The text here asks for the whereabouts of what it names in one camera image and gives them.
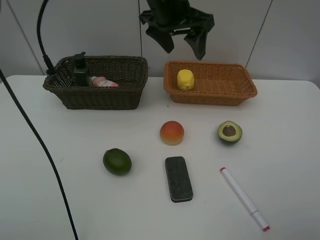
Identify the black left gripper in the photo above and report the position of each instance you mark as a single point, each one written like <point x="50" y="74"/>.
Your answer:
<point x="167" y="17"/>

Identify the yellow lemon toy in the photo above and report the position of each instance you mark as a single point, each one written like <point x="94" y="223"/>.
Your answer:
<point x="185" y="80"/>

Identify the pink bottle white cap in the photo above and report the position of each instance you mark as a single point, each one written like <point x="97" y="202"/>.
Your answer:
<point x="100" y="81"/>

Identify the orange peach toy fruit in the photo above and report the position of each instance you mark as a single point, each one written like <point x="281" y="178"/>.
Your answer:
<point x="172" y="133"/>

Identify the halved avocado toy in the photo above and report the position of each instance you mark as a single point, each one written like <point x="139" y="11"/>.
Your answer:
<point x="229" y="132"/>

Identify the dark green pump bottle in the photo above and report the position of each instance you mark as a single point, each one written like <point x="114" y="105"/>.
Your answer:
<point x="81" y="70"/>

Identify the green lime toy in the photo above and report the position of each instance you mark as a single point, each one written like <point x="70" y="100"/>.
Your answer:
<point x="117" y="162"/>

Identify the white pink-capped marker pen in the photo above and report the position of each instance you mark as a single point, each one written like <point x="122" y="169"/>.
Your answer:
<point x="244" y="199"/>

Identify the orange wicker basket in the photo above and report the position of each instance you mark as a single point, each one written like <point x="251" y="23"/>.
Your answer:
<point x="225" y="84"/>

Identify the dark brown wicker basket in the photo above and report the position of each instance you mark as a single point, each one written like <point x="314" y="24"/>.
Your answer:
<point x="129" y="72"/>

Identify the dark grey board eraser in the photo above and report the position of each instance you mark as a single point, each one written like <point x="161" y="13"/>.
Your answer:
<point x="179" y="184"/>

